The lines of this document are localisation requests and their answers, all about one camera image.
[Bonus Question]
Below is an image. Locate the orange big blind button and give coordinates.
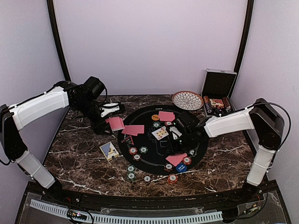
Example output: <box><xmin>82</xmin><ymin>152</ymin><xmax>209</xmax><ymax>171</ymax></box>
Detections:
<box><xmin>151</xmin><ymin>114</ymin><xmax>160</xmax><ymax>121</ymax></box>

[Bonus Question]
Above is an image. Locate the aluminium poker chip case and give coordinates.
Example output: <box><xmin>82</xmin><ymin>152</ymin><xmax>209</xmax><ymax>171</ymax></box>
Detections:
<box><xmin>201</xmin><ymin>69</ymin><xmax>237</xmax><ymax>117</ymax></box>

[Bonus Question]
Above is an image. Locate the single red-backed playing card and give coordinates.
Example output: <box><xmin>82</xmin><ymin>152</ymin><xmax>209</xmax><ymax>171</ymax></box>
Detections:
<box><xmin>121</xmin><ymin>125</ymin><xmax>144</xmax><ymax>136</ymax></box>

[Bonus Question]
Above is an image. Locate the white slotted cable duct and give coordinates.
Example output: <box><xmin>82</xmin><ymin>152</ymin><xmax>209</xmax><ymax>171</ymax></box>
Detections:
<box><xmin>29</xmin><ymin>199</ymin><xmax>223</xmax><ymax>224</ymax></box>

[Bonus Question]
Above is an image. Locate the red triangular all-in marker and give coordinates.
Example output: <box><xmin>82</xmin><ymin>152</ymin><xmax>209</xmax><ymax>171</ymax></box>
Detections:
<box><xmin>121</xmin><ymin>135</ymin><xmax>134</xmax><ymax>145</ymax></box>

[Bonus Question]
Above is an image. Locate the round black poker mat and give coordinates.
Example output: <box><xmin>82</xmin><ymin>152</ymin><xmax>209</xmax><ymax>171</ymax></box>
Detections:
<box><xmin>118</xmin><ymin>105</ymin><xmax>208</xmax><ymax>175</ymax></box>

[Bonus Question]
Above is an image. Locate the red-backed playing card deck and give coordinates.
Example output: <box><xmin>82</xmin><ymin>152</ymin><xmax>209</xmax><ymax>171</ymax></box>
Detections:
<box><xmin>106</xmin><ymin>117</ymin><xmax>125</xmax><ymax>132</ymax></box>

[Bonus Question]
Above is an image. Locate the left black frame post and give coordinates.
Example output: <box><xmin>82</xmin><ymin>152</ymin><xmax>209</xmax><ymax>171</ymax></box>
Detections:
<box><xmin>46</xmin><ymin>0</ymin><xmax>71</xmax><ymax>81</ymax></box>

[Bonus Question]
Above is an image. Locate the right black frame post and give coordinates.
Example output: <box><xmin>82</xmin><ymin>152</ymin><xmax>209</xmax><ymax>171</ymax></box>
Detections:
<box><xmin>233</xmin><ymin>0</ymin><xmax>255</xmax><ymax>73</ymax></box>

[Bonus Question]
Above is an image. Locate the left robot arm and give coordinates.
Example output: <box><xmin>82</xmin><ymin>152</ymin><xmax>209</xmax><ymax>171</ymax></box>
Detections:
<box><xmin>0</xmin><ymin>77</ymin><xmax>125</xmax><ymax>203</ymax></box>

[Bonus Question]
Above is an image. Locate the yellow playing card box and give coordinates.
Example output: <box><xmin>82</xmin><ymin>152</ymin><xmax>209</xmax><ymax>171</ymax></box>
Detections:
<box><xmin>100</xmin><ymin>141</ymin><xmax>120</xmax><ymax>161</ymax></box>

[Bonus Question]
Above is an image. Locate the red poker chip stack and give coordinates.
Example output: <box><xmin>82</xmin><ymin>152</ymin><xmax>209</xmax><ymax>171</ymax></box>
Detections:
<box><xmin>167</xmin><ymin>174</ymin><xmax>178</xmax><ymax>184</ymax></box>

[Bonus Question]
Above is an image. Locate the black frame post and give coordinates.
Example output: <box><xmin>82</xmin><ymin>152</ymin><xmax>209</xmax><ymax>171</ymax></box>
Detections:
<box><xmin>233</xmin><ymin>0</ymin><xmax>255</xmax><ymax>73</ymax></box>
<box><xmin>46</xmin><ymin>0</ymin><xmax>71</xmax><ymax>81</ymax></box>

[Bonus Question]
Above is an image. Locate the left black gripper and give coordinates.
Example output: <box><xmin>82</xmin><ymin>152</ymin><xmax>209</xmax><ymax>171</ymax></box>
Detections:
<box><xmin>74</xmin><ymin>98</ymin><xmax>113</xmax><ymax>135</ymax></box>

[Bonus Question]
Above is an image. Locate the green poker chip stack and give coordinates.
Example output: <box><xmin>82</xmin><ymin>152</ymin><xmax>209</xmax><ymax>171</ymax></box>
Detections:
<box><xmin>127</xmin><ymin>172</ymin><xmax>136</xmax><ymax>182</ymax></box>

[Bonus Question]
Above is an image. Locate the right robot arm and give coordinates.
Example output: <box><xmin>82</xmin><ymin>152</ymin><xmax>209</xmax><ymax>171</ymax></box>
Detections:
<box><xmin>166</xmin><ymin>98</ymin><xmax>289</xmax><ymax>203</ymax></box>

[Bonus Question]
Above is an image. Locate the patterned ceramic plate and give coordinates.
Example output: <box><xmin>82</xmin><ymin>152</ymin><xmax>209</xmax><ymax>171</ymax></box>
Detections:
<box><xmin>172</xmin><ymin>91</ymin><xmax>204</xmax><ymax>111</ymax></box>

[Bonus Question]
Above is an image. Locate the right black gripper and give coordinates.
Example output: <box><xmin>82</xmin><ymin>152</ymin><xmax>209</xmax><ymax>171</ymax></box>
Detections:
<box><xmin>164</xmin><ymin>131</ymin><xmax>194</xmax><ymax>155</ymax></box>

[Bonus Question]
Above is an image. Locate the blue small blind button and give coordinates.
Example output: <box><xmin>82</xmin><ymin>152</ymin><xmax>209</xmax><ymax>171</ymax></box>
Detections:
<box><xmin>176</xmin><ymin>163</ymin><xmax>187</xmax><ymax>173</ymax></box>

